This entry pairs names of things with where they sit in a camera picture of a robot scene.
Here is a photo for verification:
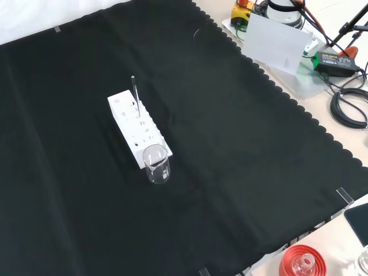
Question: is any clear glass rod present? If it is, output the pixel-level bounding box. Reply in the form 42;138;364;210
131;75;141;118

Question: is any white test tube rack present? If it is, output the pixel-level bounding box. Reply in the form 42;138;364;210
107;89;174;170

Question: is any small clear glass beaker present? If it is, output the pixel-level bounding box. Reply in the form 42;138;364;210
142;144;172;185

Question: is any black scalloped bench cloth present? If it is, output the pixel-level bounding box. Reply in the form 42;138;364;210
0;0;368;276

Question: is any pale white board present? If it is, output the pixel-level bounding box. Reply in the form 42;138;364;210
242;13;314;75

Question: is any yellow stop button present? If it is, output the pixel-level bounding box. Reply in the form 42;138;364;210
231;0;255;26

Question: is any black power adapter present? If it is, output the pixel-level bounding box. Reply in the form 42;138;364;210
313;51;361;78

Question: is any clear round-bottom flask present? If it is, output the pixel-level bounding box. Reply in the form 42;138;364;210
292;253;316;276

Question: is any orange clamp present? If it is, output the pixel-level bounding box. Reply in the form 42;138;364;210
338;45;359;60

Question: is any black tablet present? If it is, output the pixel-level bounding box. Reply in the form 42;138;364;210
343;202;368;247

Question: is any black tripod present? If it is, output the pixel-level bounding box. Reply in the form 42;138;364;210
329;2;368;49

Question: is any clear glass vessel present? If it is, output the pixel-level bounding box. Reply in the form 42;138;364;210
353;246;368;276

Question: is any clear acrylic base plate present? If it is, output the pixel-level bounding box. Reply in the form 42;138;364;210
221;17;340;100

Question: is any coiled black cable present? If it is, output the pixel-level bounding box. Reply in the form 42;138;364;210
329;88;368;129

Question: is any thin black adapter cable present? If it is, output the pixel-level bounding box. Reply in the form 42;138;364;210
323;62;368;95

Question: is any orange cable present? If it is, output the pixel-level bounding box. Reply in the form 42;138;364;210
296;0;333;43

